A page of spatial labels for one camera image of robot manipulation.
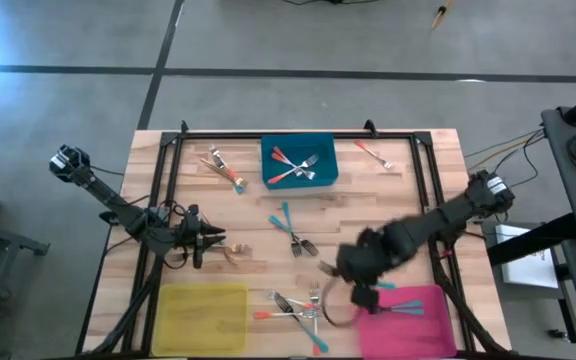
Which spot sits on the grey metal cart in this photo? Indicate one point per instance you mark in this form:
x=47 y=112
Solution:
x=563 y=190

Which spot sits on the yellow plastic bin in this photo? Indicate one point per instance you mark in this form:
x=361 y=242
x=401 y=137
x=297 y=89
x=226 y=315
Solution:
x=198 y=320

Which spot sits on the white box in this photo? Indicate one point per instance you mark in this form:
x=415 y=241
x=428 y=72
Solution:
x=528 y=265

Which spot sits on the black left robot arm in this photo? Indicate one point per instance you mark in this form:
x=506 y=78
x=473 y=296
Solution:
x=113 y=200

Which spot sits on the black clamp knob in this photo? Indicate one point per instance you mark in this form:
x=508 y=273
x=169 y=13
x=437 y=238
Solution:
x=113 y=216

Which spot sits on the pink plastic bin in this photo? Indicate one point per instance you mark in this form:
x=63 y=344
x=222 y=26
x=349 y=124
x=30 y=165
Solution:
x=408 y=340

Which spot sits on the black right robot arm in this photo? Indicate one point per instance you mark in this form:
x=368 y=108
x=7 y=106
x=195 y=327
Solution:
x=448 y=217

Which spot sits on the black aluminium table frame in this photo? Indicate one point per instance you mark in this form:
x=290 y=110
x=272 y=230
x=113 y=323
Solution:
x=218 y=135

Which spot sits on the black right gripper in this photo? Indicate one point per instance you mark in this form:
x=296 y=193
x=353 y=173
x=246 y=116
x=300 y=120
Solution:
x=363 y=265

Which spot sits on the black stand beam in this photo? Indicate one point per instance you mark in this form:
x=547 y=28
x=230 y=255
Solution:
x=543 y=236

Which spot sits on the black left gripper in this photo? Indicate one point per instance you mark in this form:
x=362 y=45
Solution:
x=191 y=235

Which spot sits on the small black object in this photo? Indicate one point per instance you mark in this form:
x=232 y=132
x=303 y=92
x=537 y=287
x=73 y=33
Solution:
x=559 y=334

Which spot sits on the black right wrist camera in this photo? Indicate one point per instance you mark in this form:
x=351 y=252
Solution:
x=365 y=297

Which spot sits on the gold fork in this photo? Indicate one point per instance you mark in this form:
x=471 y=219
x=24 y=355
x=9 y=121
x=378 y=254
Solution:
x=242 y=248
x=213 y=167
x=229 y=256

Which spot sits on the teal plastic bin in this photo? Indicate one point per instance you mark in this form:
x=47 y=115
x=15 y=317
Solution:
x=328 y=172

